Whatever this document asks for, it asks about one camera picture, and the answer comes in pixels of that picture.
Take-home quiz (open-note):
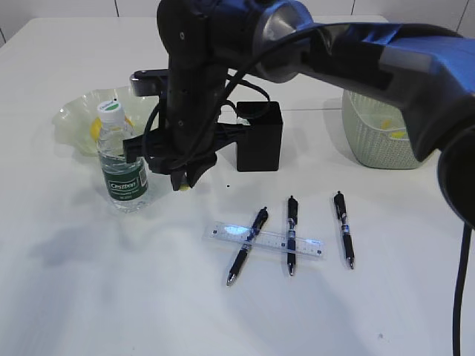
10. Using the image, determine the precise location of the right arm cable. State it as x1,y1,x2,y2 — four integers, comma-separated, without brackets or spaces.
142,22,475,356

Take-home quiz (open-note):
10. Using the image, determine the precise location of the black pen middle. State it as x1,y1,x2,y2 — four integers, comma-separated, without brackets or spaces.
286,196,298,276

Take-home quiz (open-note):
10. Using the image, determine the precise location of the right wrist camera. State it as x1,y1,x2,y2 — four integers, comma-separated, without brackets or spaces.
129,69,168,97

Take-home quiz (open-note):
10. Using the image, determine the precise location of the clear plastic ruler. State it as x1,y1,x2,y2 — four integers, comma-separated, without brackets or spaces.
203,222,325,259

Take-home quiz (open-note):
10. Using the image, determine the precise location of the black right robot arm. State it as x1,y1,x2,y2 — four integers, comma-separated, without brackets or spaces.
123,1,474,225

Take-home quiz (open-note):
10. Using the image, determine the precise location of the green wavy glass plate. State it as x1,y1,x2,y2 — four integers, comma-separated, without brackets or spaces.
53,86,158,156

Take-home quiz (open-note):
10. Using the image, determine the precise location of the yellow utility knife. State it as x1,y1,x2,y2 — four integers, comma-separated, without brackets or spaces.
179,182,190,191

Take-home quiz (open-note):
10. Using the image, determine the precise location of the clear water bottle green label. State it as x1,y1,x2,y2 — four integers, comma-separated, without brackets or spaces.
96,99,151,213

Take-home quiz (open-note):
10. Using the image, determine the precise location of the black pen right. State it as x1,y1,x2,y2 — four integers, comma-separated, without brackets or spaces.
333,191,355,269

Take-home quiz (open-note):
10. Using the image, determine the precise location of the yellow pear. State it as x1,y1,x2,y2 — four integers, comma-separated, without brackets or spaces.
90,116,134,142

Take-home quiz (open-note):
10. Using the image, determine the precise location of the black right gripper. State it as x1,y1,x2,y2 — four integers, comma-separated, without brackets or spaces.
123,66,249,191

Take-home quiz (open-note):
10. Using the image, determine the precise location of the yellow waste paper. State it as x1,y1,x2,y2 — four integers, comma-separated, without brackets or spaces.
379,118,407,139

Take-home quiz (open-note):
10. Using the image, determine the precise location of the black pen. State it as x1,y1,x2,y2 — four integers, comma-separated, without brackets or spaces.
286,196,298,276
226,207,269,286
333,191,355,269

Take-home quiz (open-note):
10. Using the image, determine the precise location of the black pen left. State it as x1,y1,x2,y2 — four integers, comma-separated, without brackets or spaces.
226,207,269,286

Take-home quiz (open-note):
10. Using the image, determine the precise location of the green woven plastic basket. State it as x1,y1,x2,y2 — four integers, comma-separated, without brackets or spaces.
341,90,423,170

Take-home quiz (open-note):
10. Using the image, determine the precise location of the black square pen holder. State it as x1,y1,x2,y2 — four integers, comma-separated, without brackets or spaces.
236,101,284,172

